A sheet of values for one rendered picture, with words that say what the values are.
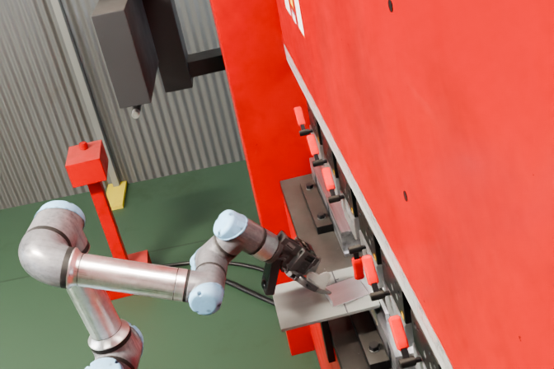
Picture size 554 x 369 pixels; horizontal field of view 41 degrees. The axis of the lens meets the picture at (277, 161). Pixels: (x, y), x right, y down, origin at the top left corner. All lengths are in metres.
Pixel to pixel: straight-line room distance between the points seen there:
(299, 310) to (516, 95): 1.36
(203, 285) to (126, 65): 1.19
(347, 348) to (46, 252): 0.82
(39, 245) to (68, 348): 2.01
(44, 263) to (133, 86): 1.12
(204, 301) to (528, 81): 1.16
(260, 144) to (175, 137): 2.07
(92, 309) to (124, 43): 1.06
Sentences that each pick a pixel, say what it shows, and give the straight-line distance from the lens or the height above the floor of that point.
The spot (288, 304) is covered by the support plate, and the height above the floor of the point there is 1.00.
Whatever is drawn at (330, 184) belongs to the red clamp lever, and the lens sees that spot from 1.90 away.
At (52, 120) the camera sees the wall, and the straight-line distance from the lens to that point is 4.74.
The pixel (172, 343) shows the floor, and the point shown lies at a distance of 3.53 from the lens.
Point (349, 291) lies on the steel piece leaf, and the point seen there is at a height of 1.00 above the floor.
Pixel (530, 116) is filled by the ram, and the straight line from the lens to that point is 0.67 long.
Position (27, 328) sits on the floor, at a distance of 3.97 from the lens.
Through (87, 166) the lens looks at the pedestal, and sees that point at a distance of 3.49.
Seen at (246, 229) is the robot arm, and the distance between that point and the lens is 1.75.
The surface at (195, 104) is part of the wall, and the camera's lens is 4.61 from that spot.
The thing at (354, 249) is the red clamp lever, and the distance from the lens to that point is 1.73.
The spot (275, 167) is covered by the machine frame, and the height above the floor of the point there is 0.93.
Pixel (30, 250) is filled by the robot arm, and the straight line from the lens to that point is 1.76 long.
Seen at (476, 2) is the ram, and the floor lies 2.04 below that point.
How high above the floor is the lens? 2.28
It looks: 29 degrees down
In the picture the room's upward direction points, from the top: 12 degrees counter-clockwise
